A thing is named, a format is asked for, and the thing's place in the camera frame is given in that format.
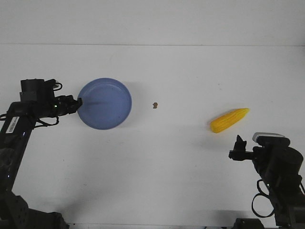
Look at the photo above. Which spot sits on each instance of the blue round plate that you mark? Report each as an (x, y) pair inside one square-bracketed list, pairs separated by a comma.
[(106, 103)]

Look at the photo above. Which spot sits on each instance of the yellow corn cob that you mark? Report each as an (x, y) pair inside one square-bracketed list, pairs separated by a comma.
[(228, 119)]

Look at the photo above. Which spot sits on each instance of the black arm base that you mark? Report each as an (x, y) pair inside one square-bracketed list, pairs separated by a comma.
[(16, 214), (242, 223)]

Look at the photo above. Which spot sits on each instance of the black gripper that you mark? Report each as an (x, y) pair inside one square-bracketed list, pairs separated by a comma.
[(65, 104), (239, 152)]

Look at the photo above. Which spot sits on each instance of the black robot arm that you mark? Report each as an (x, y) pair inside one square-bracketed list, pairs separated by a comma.
[(278, 166), (37, 101)]

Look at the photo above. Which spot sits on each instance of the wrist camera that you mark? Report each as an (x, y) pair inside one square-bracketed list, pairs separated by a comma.
[(257, 135)]

